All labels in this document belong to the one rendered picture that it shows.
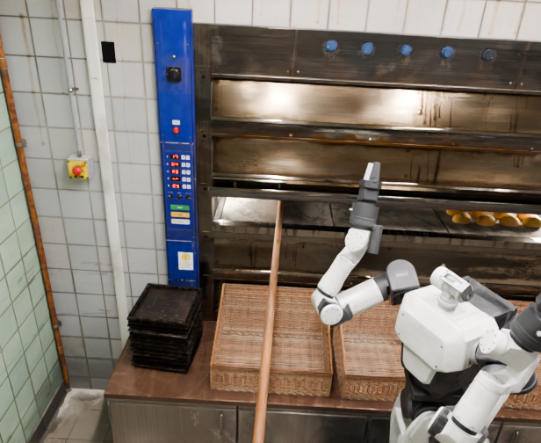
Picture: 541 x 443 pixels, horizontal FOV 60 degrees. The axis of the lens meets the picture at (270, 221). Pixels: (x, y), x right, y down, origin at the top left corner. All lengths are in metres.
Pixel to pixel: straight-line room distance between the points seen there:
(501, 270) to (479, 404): 1.48
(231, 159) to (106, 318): 1.19
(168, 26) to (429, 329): 1.50
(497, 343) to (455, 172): 1.25
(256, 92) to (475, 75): 0.93
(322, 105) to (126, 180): 0.98
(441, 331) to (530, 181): 1.17
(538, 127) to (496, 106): 0.21
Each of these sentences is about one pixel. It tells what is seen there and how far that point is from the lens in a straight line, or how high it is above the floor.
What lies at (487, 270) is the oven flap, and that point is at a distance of 2.67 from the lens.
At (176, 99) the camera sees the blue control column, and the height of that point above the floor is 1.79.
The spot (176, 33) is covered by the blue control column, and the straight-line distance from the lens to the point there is 2.10.
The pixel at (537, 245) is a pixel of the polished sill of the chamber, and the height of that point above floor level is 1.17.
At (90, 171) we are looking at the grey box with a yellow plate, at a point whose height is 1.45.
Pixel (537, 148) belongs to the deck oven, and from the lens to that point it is 2.46.
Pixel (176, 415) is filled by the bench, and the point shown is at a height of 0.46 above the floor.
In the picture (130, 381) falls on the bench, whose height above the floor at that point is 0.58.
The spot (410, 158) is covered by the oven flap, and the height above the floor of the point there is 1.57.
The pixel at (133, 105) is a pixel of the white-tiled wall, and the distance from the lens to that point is 2.23.
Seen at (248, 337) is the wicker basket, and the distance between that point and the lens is 2.57.
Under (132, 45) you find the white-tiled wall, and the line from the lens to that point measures 2.18.
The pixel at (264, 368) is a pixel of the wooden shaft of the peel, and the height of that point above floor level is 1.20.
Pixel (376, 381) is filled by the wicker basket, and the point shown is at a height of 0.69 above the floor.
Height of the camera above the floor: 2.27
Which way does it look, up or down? 27 degrees down
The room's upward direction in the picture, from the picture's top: 3 degrees clockwise
